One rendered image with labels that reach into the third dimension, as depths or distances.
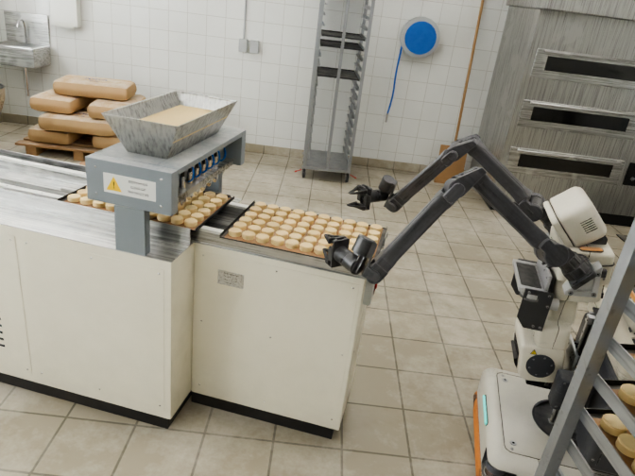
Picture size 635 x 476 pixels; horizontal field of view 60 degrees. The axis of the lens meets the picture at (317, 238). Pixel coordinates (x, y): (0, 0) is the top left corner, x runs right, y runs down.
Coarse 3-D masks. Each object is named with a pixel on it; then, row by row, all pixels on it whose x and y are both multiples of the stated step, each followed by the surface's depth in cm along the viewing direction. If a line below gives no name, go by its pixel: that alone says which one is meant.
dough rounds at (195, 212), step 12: (84, 192) 227; (84, 204) 220; (96, 204) 218; (108, 204) 218; (192, 204) 230; (204, 204) 230; (216, 204) 234; (156, 216) 216; (168, 216) 215; (180, 216) 216; (192, 216) 217; (204, 216) 223; (192, 228) 212
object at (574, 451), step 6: (570, 444) 119; (570, 450) 119; (576, 450) 117; (576, 456) 116; (582, 456) 115; (576, 462) 116; (582, 462) 114; (582, 468) 114; (588, 468) 112; (582, 474) 114; (588, 474) 112; (594, 474) 114
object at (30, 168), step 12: (0, 156) 260; (0, 168) 261; (12, 168) 259; (24, 168) 258; (36, 168) 256; (48, 168) 254; (60, 168) 255; (60, 180) 255; (72, 180) 254; (84, 180) 252; (228, 204) 239; (240, 204) 240; (384, 240) 229
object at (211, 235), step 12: (24, 192) 227; (36, 192) 226; (204, 228) 214; (204, 240) 215; (216, 240) 214; (228, 240) 212; (252, 252) 212; (264, 252) 211; (276, 252) 209; (288, 252) 208; (312, 264) 208; (324, 264) 207; (360, 276) 205
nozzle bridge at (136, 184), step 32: (224, 128) 245; (96, 160) 189; (128, 160) 191; (160, 160) 195; (192, 160) 199; (224, 160) 247; (96, 192) 194; (128, 192) 191; (160, 192) 188; (192, 192) 212; (128, 224) 196
